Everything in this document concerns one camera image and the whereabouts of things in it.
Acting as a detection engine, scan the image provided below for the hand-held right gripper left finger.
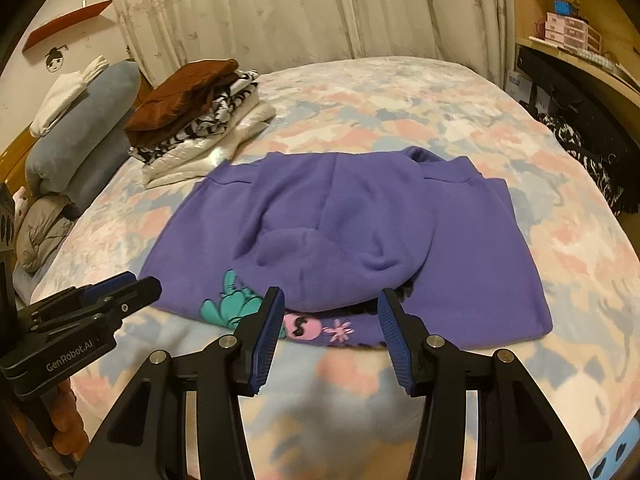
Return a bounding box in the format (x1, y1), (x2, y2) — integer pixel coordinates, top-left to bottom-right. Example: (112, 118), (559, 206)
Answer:
(87, 286), (286, 480)

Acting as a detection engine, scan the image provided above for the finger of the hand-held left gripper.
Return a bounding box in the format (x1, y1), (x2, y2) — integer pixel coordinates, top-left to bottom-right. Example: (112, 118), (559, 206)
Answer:
(17, 279), (162, 336)
(30, 271), (138, 321)

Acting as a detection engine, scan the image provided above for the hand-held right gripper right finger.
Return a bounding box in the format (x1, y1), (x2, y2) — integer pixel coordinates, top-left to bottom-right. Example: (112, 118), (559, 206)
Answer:
(377, 287), (593, 480)

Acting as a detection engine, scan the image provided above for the purple hoodie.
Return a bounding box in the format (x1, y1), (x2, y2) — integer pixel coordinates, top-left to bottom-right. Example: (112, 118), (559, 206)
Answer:
(139, 146), (553, 352)

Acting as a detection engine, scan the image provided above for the beige quilted pillow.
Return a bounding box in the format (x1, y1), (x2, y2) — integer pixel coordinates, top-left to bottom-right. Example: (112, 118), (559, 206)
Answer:
(15, 195), (76, 273)

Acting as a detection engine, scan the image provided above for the pink plush toy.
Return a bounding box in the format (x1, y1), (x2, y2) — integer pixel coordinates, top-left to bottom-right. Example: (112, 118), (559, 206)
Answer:
(12, 186), (31, 231)

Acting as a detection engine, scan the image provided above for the blue-grey pillow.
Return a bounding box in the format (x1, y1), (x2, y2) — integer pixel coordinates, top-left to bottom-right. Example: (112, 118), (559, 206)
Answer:
(25, 60), (143, 211)

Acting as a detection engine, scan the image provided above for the folded brown garment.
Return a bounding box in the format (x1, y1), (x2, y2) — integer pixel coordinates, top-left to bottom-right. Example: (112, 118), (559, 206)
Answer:
(124, 58), (240, 147)

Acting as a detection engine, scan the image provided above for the folded white satin garment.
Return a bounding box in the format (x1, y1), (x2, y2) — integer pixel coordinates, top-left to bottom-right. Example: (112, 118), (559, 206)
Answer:
(141, 100), (277, 190)

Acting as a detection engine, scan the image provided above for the folded white cloth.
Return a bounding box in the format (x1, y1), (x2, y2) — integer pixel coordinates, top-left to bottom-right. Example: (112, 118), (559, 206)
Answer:
(29, 56), (110, 137)

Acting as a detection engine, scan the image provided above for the folded black and white garment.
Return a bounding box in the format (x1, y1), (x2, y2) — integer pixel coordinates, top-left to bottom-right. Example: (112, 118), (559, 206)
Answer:
(129, 70), (261, 163)

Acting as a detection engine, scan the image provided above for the pastel patterned blanket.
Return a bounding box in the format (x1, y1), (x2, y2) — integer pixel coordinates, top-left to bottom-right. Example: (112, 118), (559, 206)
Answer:
(12, 55), (640, 480)

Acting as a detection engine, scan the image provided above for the black patterned cloth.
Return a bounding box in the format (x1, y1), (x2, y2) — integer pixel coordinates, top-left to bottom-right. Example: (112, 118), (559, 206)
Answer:
(537, 110), (631, 216)

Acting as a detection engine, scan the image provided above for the white paper sign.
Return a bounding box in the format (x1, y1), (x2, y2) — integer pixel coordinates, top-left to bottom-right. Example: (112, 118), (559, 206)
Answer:
(505, 67), (533, 103)

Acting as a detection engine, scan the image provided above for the cream leaf-print curtain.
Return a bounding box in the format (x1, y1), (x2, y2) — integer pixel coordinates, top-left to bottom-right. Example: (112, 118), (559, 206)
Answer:
(107, 0), (521, 91)

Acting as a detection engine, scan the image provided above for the pink drawer organizer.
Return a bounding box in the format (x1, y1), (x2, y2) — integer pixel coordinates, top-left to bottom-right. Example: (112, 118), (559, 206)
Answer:
(542, 10), (601, 51)

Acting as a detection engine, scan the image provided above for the wooden desk shelf unit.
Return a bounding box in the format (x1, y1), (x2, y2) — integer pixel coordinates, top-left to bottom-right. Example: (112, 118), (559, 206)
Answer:
(510, 0), (640, 171)

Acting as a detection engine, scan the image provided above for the face wall sticker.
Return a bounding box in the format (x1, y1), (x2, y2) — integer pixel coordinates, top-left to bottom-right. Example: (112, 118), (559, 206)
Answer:
(44, 45), (68, 75)

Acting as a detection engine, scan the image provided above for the red wall shelf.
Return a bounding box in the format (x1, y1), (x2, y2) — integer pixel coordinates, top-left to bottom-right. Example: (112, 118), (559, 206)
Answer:
(22, 0), (113, 53)

